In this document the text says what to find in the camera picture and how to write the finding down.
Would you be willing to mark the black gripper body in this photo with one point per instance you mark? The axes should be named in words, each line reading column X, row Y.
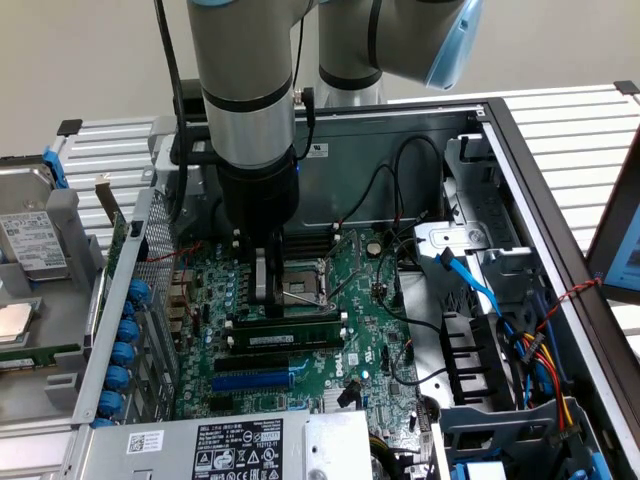
column 260, row 195

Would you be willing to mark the green RAM stick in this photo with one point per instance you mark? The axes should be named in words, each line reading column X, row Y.
column 270, row 340
column 35, row 356

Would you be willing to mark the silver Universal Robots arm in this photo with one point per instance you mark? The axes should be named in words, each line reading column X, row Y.
column 240, row 50

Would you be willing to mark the CPU socket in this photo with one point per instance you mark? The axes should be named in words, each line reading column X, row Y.
column 302, row 287

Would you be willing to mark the metal locking lever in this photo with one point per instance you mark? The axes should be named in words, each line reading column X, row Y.
column 305, row 298

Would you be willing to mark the white case label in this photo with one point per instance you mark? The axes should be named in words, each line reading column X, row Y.
column 318, row 150

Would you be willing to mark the long black expansion slot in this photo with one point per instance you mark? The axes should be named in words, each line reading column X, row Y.
column 252, row 363

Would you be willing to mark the green Dell motherboard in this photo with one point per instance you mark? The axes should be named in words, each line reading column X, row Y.
column 320, row 372

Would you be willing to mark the coin cell battery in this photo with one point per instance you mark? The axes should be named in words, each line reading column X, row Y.
column 373, row 247

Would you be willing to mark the open PC case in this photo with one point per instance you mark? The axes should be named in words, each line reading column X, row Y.
column 360, row 170

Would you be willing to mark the blue expansion slot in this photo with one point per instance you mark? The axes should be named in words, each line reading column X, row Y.
column 252, row 382

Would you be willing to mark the black box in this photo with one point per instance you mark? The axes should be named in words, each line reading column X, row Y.
column 194, row 100

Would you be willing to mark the silver chipset heat sink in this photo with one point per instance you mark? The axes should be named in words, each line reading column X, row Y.
column 332, row 402

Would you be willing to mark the black board connector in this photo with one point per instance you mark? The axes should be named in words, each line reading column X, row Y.
column 349, row 394

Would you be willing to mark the short black expansion slot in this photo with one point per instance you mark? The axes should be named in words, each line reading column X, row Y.
column 221, row 404

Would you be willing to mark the blue card latch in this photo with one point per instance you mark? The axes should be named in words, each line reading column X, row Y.
column 103, row 423
column 111, row 403
column 116, row 378
column 138, row 291
column 129, row 332
column 123, row 354
column 129, row 310

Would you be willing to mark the green graphics card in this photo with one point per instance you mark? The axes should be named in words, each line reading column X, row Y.
column 116, row 235

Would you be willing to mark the metal disk bay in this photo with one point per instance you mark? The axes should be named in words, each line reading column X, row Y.
column 450, row 235

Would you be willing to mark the grey power supply unit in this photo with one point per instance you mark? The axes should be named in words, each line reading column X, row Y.
column 165, row 445

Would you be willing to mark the black table end cap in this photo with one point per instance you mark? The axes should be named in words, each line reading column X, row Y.
column 626, row 86
column 69, row 127

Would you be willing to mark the black fan shroud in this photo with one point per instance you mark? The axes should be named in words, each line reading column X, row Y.
column 472, row 355

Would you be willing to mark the grey parts rack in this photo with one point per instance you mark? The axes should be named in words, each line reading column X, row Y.
column 65, row 300

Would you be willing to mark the silver hard disk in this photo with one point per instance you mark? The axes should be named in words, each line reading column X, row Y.
column 30, row 240

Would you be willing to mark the grey plastic drive carrier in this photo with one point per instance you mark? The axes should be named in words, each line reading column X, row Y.
column 500, row 415

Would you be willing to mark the silver CPU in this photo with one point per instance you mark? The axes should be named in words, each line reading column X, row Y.
column 14, row 322

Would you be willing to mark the dark laptop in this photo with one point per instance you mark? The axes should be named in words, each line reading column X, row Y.
column 620, row 235

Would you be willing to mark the blue disk bracket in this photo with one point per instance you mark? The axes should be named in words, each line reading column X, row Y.
column 54, row 165

